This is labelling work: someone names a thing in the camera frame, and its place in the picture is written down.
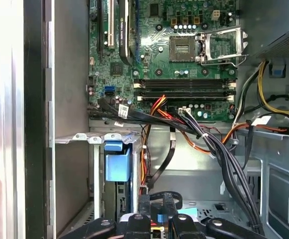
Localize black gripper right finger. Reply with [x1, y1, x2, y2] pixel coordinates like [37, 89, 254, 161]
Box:
[162, 192, 269, 239]

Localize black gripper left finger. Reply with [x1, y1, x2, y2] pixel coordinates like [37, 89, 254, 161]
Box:
[59, 193, 152, 239]

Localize black disk data wire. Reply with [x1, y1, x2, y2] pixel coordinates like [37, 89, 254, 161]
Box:
[146, 125, 184, 224]

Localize hard disk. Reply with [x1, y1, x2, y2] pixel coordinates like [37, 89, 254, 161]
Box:
[103, 140, 134, 220]

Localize red yellow disk power wire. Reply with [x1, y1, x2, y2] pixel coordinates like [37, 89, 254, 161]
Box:
[139, 94, 170, 196]

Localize metal disk bay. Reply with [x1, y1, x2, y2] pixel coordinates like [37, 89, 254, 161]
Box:
[54, 131, 144, 221]

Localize black RAM slot white clips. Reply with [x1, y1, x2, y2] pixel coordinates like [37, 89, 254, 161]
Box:
[133, 83, 237, 90]
[136, 95, 236, 103]

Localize black expansion slot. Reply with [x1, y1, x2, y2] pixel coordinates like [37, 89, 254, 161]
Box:
[97, 0, 104, 54]

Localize white expansion slot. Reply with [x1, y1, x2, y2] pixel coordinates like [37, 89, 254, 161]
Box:
[106, 0, 115, 48]

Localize metal drive cage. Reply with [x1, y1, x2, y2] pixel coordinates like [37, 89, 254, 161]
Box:
[236, 129, 289, 239]

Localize black PC case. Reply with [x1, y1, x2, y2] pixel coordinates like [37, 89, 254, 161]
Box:
[22, 0, 289, 239]

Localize thin metal locking lever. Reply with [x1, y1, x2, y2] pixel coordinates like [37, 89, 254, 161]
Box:
[200, 53, 250, 68]

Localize CPU socket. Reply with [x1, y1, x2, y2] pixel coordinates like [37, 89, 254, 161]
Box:
[168, 34, 200, 65]

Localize green motherboard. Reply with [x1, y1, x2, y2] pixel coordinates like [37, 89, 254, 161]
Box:
[87, 0, 241, 122]

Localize black graphics card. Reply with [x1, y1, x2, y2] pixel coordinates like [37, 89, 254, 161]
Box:
[117, 0, 138, 66]

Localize metal socket cover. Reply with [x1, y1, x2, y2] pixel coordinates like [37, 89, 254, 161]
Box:
[199, 24, 249, 63]

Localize grey power supply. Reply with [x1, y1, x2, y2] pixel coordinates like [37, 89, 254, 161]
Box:
[238, 0, 289, 62]

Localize black cable bundle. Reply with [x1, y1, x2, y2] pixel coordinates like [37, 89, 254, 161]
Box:
[87, 97, 266, 239]

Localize orange data cable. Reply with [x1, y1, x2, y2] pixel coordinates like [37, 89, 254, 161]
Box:
[181, 123, 288, 154]

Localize yellow and black power cable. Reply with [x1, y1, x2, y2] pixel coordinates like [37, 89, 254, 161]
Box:
[232, 61, 289, 127]

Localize blue plastic cable clip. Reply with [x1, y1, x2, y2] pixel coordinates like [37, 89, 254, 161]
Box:
[269, 63, 287, 77]

